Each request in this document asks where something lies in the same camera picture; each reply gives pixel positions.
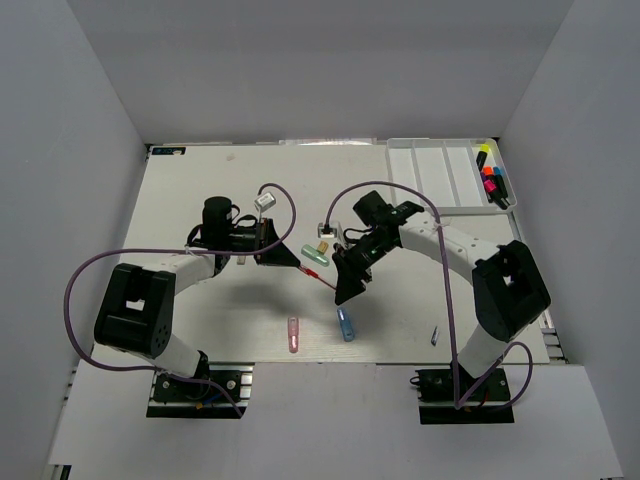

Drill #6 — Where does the blue label sticker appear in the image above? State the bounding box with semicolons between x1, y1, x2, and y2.
151;147;186;156

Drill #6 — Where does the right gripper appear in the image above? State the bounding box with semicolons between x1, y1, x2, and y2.
333;233;396;305

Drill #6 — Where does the pink highlighter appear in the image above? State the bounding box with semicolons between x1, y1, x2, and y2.
483;179;502;205

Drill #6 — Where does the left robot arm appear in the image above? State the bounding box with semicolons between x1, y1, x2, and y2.
94;196;301;399

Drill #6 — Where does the yellow highlighter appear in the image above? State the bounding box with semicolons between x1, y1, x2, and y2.
476;144;490;171

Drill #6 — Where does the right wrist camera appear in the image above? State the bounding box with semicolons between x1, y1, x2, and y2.
317;221;341;240

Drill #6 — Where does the purple cable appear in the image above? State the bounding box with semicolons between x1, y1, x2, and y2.
324;180;533;412
63;182;297;419

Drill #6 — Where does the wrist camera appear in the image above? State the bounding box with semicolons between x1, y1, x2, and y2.
317;221;341;240
254;192;276;213

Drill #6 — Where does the green stapler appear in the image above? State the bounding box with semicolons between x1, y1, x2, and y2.
301;244;330;267

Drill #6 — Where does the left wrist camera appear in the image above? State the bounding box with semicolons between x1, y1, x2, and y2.
254;192;276;213

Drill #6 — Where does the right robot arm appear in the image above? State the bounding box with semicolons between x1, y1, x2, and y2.
332;191;551;399

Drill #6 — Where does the blue stapler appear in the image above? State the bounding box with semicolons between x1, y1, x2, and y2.
336;307;355;342

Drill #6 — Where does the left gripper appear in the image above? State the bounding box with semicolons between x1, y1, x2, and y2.
224;218;301;268

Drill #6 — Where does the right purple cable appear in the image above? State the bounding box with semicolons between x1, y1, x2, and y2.
324;180;533;412

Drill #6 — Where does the red pen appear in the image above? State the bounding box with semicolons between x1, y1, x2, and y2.
298;265;336;290

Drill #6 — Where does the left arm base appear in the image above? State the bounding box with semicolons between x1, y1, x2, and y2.
146;363;254;420

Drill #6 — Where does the pink stapler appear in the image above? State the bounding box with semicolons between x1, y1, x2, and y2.
287;317;300;354

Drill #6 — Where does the white divided tray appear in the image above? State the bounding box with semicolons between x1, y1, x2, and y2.
386;138;517;216

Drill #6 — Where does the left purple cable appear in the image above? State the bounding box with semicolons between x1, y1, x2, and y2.
63;182;297;419

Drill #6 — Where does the small purple pen cap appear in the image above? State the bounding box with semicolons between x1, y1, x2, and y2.
430;326;439;346

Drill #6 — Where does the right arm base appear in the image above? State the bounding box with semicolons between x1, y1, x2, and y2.
409;367;514;425

